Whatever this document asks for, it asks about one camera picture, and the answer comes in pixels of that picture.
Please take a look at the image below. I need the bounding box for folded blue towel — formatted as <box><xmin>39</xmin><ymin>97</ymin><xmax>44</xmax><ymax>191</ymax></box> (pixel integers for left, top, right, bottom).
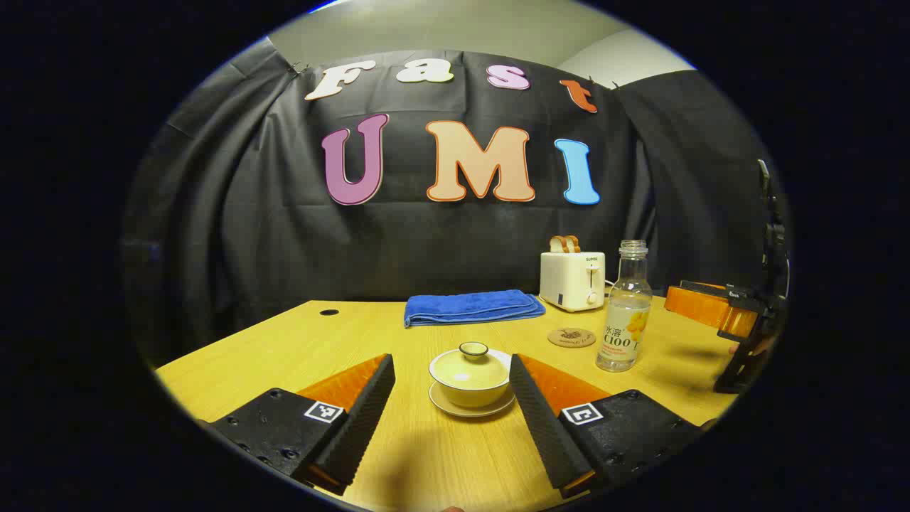
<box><xmin>404</xmin><ymin>289</ymin><xmax>547</xmax><ymax>329</ymax></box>

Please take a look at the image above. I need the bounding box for clear water bottle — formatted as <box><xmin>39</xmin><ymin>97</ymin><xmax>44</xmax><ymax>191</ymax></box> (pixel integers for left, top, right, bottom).
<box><xmin>596</xmin><ymin>240</ymin><xmax>653</xmax><ymax>373</ymax></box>

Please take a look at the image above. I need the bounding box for round brown coaster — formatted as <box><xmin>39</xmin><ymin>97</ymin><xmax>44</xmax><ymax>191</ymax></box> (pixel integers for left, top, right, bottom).
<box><xmin>547</xmin><ymin>327</ymin><xmax>596</xmax><ymax>348</ymax></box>

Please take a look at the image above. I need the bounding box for black backdrop cloth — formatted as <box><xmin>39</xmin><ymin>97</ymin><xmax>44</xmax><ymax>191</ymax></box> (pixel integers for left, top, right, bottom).
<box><xmin>121</xmin><ymin>39</ymin><xmax>790</xmax><ymax>356</ymax></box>

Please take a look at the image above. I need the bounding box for white teacup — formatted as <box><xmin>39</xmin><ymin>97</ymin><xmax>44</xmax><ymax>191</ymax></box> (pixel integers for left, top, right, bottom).
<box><xmin>429</xmin><ymin>348</ymin><xmax>513</xmax><ymax>409</ymax></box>

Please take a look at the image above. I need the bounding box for white toaster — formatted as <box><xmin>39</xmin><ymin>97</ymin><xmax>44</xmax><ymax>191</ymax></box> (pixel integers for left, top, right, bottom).
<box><xmin>540</xmin><ymin>250</ymin><xmax>606</xmax><ymax>313</ymax></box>

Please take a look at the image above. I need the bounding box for white saucer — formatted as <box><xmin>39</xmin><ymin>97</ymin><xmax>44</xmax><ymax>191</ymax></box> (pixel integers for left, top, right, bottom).
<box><xmin>429</xmin><ymin>384</ymin><xmax>515</xmax><ymax>418</ymax></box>

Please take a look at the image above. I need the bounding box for white teacup lid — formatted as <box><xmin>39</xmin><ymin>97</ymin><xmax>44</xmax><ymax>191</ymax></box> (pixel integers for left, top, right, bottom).
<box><xmin>432</xmin><ymin>342</ymin><xmax>510</xmax><ymax>390</ymax></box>

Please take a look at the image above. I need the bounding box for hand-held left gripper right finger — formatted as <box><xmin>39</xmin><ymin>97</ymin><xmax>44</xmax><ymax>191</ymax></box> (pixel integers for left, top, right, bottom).
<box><xmin>509</xmin><ymin>353</ymin><xmax>705</xmax><ymax>498</ymax></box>

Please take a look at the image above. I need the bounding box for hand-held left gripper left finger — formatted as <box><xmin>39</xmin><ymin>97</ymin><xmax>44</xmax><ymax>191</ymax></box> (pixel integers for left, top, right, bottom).
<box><xmin>206</xmin><ymin>353</ymin><xmax>396</xmax><ymax>496</ymax></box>

